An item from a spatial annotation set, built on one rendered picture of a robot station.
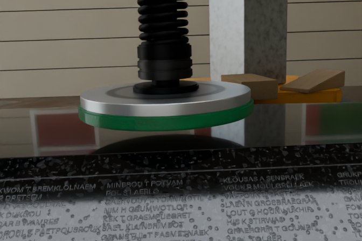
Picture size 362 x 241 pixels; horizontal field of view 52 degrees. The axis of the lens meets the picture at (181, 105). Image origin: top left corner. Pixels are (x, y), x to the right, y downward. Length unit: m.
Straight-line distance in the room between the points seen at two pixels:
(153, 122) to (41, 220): 0.15
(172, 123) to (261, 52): 0.89
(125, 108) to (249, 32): 0.86
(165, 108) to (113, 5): 6.31
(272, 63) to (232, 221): 0.94
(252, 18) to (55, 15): 5.83
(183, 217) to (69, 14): 6.49
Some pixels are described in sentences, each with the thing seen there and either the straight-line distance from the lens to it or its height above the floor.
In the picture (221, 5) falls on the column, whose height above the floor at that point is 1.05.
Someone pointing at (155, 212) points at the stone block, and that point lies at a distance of 0.38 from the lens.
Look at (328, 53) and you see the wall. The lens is 7.17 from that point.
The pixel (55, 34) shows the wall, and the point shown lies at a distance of 6.86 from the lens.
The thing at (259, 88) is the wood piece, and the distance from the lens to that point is 0.98.
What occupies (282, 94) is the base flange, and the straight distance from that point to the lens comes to 1.11.
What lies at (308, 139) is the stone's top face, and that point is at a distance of 0.46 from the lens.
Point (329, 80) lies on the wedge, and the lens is 1.20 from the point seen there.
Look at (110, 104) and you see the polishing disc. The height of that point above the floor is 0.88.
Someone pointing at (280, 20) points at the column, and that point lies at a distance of 1.30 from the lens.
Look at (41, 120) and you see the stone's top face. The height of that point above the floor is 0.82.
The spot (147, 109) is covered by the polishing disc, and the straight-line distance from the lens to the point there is 0.37.
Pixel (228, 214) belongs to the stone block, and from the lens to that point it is 0.39.
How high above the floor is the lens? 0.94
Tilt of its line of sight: 10 degrees down
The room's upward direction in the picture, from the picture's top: 2 degrees counter-clockwise
